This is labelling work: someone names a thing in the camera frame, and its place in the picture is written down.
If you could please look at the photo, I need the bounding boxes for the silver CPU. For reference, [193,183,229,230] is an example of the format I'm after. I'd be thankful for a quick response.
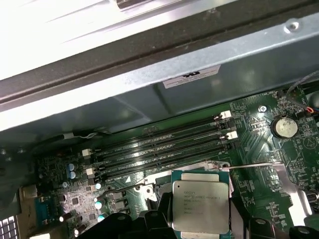
[170,170,231,239]

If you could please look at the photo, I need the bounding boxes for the open PC case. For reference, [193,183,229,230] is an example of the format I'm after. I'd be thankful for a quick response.
[0,0,319,239]

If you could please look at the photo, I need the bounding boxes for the metal locking lever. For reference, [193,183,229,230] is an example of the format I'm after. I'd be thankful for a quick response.
[220,161,284,171]

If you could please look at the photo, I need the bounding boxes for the green motherboard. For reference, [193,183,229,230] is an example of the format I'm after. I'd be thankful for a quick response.
[32,84,319,239]

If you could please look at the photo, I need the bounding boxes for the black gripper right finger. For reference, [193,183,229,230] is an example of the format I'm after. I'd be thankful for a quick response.
[229,198,319,239]

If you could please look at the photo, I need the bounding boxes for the white case sticker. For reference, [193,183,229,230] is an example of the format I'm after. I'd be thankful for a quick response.
[161,64,222,89]

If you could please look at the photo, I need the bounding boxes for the silver coin cell battery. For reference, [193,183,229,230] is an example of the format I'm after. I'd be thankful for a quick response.
[271,116,299,139]

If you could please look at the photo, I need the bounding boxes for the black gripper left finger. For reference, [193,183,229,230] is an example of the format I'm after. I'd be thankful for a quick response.
[104,191,175,239]

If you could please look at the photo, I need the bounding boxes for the RAM slot white latches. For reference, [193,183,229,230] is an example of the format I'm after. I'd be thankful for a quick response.
[81,109,233,158]
[86,130,239,177]

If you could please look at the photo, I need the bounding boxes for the CPU socket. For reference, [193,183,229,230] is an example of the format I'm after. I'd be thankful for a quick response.
[134,160,232,239]

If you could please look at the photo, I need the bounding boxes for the blue port connector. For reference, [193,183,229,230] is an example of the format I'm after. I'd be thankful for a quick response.
[34,198,62,226]

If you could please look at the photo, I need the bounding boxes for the grey fan wire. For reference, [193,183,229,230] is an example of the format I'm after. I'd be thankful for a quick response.
[286,72,319,113]

